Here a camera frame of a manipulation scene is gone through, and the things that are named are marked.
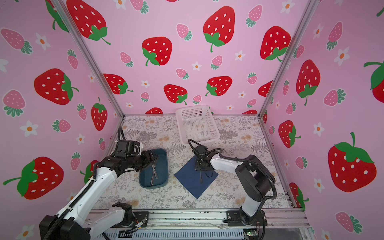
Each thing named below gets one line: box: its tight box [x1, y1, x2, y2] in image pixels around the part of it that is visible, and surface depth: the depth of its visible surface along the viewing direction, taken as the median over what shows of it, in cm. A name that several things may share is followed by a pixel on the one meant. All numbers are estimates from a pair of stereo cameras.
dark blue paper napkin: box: [173, 155, 219, 199], surface depth 90 cm
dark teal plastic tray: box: [139, 148, 169, 189], surface depth 90 cm
